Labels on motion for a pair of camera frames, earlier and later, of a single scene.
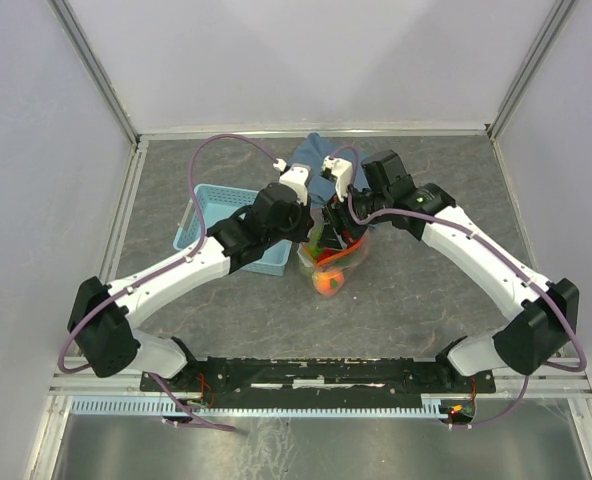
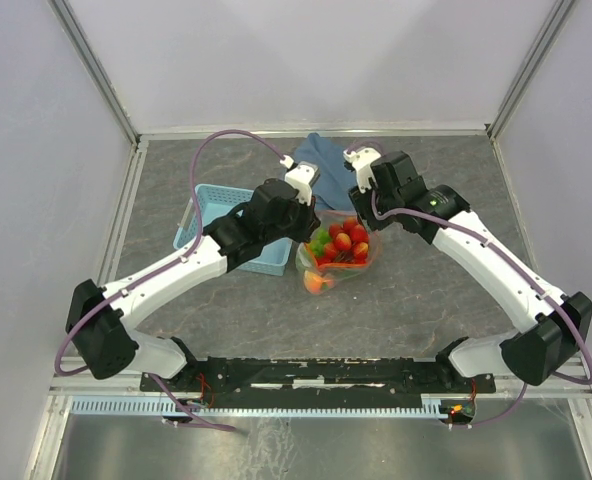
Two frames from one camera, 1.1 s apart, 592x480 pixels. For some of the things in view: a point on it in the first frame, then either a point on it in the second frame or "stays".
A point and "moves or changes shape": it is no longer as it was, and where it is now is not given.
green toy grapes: (315, 249) stays
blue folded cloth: (312, 151) stays
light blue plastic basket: (217, 203) stays
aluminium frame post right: (549, 34) stays
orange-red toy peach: (327, 283) moves or changes shape
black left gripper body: (295, 227) stays
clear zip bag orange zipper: (311, 254) moves or changes shape
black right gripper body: (338, 211) → (369, 216)
